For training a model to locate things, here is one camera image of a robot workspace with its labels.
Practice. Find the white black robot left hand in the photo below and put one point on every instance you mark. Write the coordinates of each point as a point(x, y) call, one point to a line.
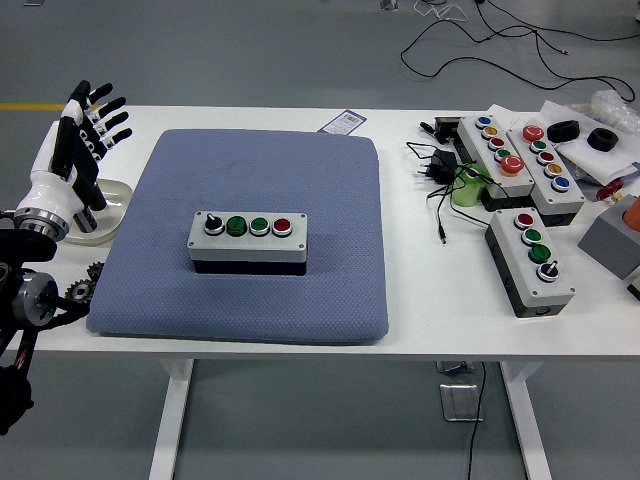
point(50, 190)

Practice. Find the grey four-button control box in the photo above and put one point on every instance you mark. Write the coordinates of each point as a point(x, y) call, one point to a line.
point(250, 242)
point(515, 260)

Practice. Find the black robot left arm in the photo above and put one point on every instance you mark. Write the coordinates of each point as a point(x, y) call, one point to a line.
point(30, 295)

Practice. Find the black silver cylinder part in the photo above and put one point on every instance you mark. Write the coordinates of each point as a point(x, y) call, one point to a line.
point(86, 221)

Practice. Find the white oval dish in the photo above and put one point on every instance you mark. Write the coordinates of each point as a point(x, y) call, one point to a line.
point(117, 200)

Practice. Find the black metal gear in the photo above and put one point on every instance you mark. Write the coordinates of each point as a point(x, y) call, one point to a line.
point(78, 291)
point(95, 272)

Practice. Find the blue-grey textured mat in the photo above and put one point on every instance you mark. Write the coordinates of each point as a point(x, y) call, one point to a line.
point(280, 165)

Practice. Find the white table leg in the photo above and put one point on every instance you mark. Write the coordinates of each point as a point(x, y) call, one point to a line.
point(170, 420)
point(527, 420)

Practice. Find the purple barcode label card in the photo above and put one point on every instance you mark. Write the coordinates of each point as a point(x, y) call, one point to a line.
point(345, 121)

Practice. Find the black power adapter plug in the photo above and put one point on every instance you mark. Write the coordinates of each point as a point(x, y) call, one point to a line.
point(440, 165)

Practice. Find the small black device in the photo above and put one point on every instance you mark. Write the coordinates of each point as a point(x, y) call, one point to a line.
point(445, 127)

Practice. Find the light green plastic part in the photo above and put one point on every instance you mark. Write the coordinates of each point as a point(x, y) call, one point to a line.
point(467, 192)

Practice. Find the metal floor socket plate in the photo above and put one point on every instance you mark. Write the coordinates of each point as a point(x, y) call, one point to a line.
point(457, 402)

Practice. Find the white paper sheet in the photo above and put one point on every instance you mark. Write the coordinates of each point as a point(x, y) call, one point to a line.
point(590, 157)

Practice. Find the grey block box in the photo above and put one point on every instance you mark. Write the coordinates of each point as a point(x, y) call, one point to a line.
point(607, 245)

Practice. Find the clear bubble wrap bag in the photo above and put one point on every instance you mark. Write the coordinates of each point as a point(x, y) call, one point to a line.
point(612, 107)

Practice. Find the blue white tape strip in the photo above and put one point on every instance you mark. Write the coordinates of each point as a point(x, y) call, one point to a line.
point(627, 174)

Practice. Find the orange cylinder part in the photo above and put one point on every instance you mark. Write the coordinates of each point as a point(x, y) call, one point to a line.
point(634, 212)

